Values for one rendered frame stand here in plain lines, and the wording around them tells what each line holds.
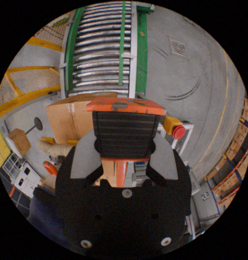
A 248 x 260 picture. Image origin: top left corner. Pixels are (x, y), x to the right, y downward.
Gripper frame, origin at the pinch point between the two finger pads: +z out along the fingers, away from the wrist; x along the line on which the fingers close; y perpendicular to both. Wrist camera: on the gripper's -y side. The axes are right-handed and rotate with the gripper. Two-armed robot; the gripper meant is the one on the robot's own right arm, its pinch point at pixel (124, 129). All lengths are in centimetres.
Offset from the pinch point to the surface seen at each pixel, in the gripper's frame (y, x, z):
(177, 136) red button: 11.1, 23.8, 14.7
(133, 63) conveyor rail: -26, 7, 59
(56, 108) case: 2.2, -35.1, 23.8
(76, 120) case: 9.3, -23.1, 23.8
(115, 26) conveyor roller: -71, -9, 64
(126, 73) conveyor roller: -17, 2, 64
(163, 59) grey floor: -59, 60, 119
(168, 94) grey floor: -1, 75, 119
